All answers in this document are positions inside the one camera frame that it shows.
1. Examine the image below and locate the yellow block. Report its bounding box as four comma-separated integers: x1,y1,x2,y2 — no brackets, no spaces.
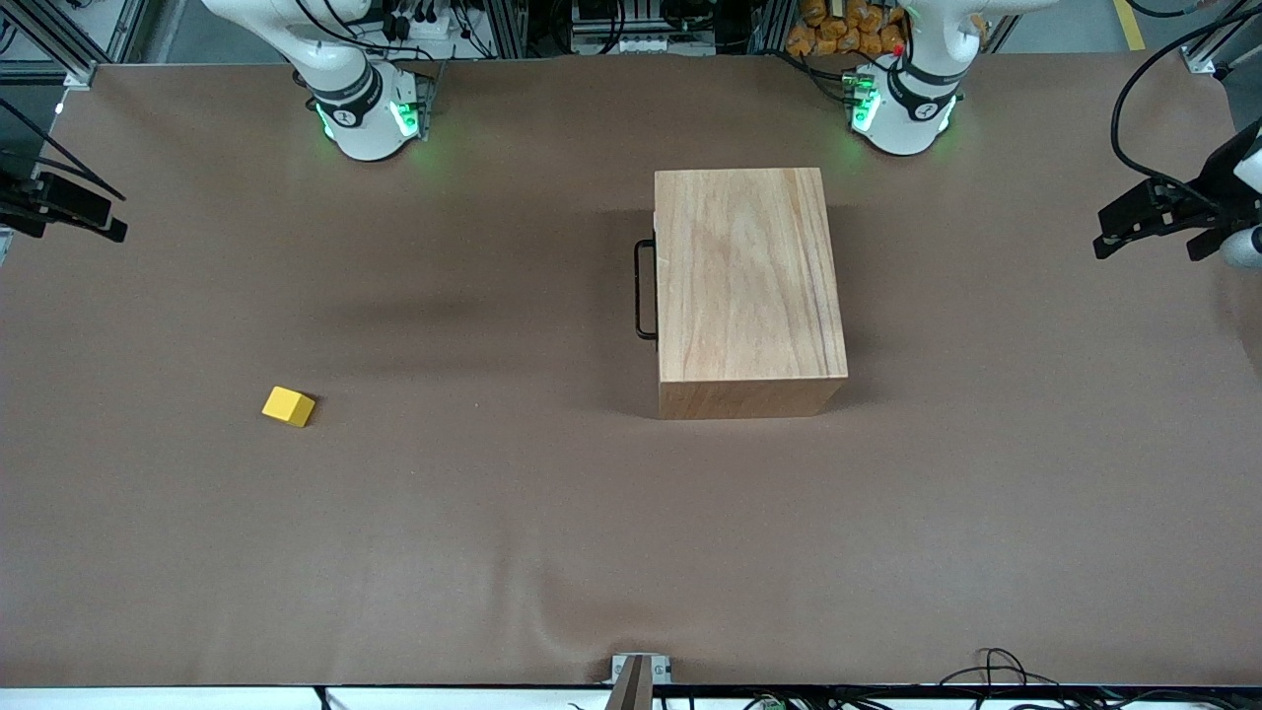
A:
261,386,317,429

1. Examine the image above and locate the black drawer handle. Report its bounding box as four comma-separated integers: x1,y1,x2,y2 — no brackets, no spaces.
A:
634,240,659,342

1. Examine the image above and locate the white-fronted wooden drawer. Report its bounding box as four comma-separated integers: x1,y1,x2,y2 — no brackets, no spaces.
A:
634,209,660,343

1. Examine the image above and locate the wooden drawer cabinet box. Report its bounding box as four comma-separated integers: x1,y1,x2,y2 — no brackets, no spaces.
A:
654,168,849,421

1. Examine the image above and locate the orange bags pile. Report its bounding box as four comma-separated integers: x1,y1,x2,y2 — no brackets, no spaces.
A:
786,0,910,58

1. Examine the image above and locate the power strip with plugs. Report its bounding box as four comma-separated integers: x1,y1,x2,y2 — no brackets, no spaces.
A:
380,0,499,62

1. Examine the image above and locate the silver equipment rack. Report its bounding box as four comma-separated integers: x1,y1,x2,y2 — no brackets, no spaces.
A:
567,0,726,57

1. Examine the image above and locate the brown table cover sheet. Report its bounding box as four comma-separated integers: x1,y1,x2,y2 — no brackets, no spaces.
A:
0,49,1262,689

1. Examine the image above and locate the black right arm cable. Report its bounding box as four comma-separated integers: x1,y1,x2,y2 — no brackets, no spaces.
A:
0,97,127,203

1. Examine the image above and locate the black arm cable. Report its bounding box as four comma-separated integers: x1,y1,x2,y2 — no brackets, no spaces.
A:
1110,5,1262,190
0,97,127,203

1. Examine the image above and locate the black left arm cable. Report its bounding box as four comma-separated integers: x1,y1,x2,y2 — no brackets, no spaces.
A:
1110,5,1262,190

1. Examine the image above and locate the aluminium frame post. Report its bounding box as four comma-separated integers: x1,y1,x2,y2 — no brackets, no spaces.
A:
1181,0,1262,76
0,0,100,90

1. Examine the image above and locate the black loose cable bundle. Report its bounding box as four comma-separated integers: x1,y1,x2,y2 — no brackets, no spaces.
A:
937,647,1262,710

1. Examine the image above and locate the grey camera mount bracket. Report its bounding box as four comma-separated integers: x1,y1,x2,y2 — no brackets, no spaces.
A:
604,652,676,710

